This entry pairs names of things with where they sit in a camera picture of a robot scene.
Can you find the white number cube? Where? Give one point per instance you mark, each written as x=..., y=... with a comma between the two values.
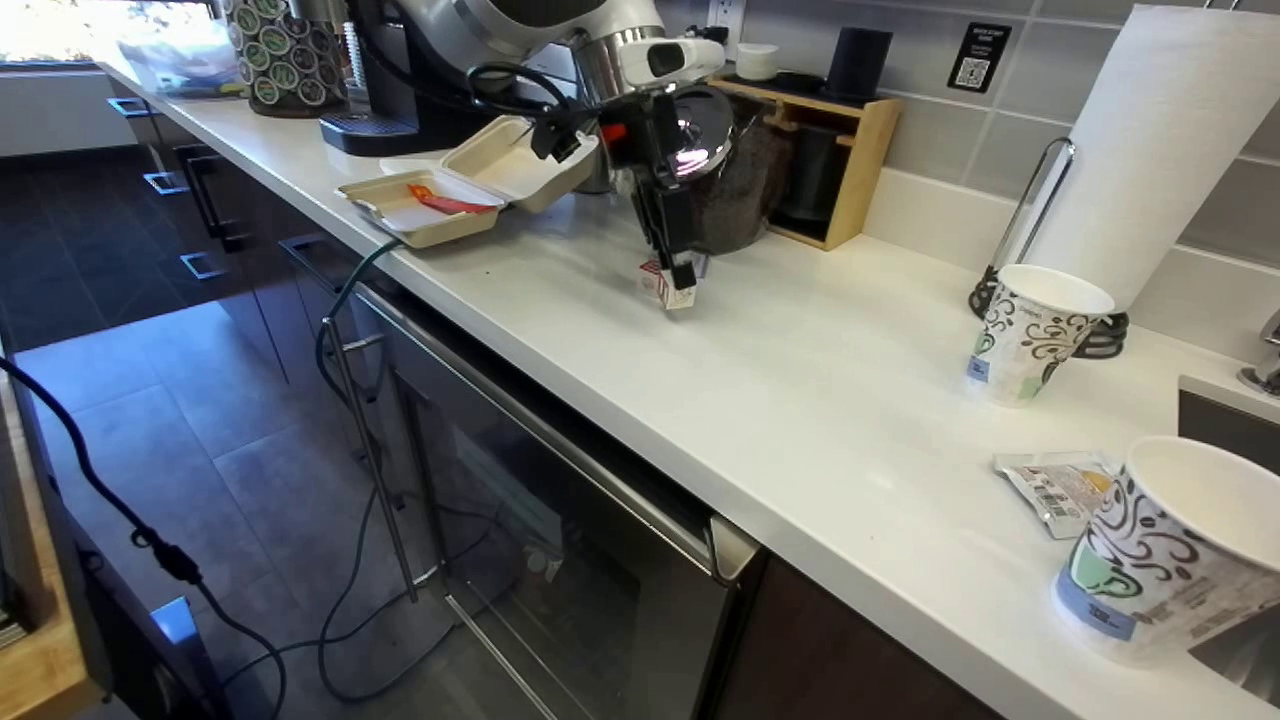
x=654, y=279
x=677, y=297

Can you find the black coffee maker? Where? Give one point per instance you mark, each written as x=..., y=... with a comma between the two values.
x=410, y=72

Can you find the orange stick in container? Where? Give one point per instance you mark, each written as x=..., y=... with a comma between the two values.
x=447, y=207

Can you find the clear plastic bag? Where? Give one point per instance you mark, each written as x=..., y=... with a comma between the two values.
x=183, y=50

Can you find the foil snack packet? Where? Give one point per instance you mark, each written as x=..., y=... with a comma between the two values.
x=1062, y=488

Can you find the white paper towel roll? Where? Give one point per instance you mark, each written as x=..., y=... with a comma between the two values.
x=1172, y=106

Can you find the wooden organizer box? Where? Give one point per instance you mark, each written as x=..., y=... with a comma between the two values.
x=837, y=153

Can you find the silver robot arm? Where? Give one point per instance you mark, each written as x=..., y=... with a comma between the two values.
x=548, y=84

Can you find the coffee pod carousel rack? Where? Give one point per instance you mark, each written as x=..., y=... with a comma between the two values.
x=290, y=55

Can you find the patterned paper cup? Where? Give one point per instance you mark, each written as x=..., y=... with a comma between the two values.
x=1183, y=550
x=1032, y=321

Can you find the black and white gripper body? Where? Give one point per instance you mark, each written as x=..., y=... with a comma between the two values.
x=654, y=106

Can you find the stainless steel dishwasher door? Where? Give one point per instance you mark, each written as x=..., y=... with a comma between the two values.
x=593, y=580

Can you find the patterned paper cup near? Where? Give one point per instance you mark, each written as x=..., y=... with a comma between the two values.
x=1183, y=550

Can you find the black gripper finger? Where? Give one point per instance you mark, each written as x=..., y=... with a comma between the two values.
x=680, y=239
x=654, y=220

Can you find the beige clamshell takeout container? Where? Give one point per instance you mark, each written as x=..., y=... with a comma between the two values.
x=495, y=166

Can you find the patterned paper cup far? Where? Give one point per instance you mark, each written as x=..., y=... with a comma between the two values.
x=1032, y=321

